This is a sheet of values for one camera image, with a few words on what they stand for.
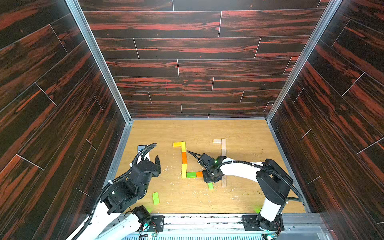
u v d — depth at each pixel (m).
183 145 1.03
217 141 1.07
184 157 0.98
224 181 0.86
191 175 0.88
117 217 0.45
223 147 1.02
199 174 0.89
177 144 1.05
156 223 0.74
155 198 0.82
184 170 0.91
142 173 0.45
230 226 0.74
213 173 0.64
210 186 0.86
